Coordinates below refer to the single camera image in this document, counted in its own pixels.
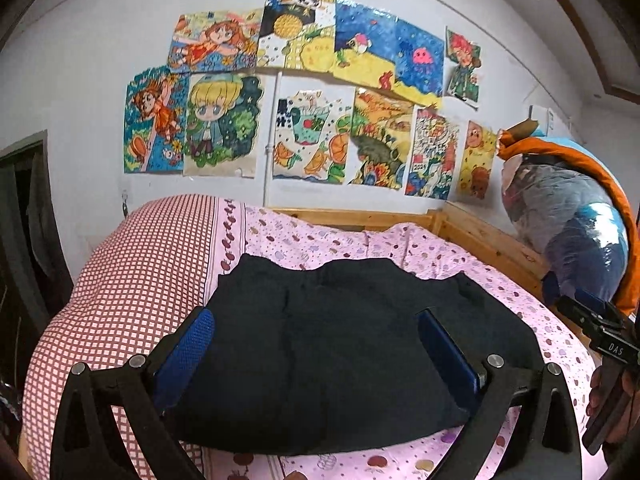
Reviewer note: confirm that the blond boy cartoon poster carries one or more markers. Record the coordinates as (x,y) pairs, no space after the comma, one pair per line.
(222,125)

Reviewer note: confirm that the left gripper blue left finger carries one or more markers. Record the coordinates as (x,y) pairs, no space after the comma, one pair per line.
(87,443)

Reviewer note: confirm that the red haired figure poster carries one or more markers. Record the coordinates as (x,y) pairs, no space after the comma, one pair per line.
(463,81)

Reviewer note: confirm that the plastic wrapped bedding bundle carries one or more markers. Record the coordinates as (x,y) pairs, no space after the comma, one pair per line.
(569,219)

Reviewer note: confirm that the red checkered pillow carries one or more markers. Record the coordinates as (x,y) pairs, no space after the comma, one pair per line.
(160,263)

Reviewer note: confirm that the orange fruit drink poster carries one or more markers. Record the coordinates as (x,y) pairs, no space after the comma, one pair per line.
(311,138)

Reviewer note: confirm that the black padded jacket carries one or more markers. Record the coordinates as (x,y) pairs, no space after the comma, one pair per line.
(330,360)

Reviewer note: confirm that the swimming girl poster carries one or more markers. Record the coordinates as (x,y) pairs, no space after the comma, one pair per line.
(215,42)

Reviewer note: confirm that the wooden bed frame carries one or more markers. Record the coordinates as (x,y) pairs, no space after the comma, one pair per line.
(450,229)

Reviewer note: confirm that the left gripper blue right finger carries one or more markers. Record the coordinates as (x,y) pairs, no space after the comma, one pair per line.
(545,440)

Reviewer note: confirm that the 2024 dragon poster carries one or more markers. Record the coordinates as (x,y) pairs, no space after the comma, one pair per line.
(433,156)

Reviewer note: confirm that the bear and duck poster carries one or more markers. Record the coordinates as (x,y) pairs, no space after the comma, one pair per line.
(478,156)

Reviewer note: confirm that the orange haired girl poster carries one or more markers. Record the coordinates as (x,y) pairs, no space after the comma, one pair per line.
(155,122)

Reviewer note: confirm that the yellow moon poster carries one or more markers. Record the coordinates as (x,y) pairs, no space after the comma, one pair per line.
(297,35)

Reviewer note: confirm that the landscape fields poster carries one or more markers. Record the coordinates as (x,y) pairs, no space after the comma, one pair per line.
(381,133)

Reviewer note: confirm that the person right hand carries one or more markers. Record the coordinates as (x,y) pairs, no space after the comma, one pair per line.
(630,417)

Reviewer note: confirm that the blue sea jellyfish poster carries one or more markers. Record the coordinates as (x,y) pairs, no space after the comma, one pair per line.
(378,50)

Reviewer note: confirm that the pink apple print bedsheet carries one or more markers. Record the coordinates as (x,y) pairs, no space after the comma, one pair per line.
(237,229)

